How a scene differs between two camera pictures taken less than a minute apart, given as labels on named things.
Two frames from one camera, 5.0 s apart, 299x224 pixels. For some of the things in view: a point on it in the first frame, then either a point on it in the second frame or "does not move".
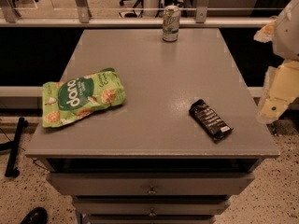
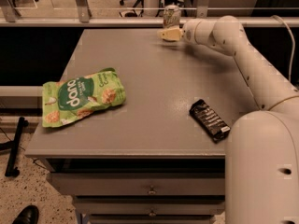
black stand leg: (11, 171) does not move
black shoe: (37, 216) -> (30, 215)
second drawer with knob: (150, 206) does not move
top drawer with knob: (149, 183) does not move
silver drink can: (171, 21) does not move
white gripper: (288, 35) -> (188, 33)
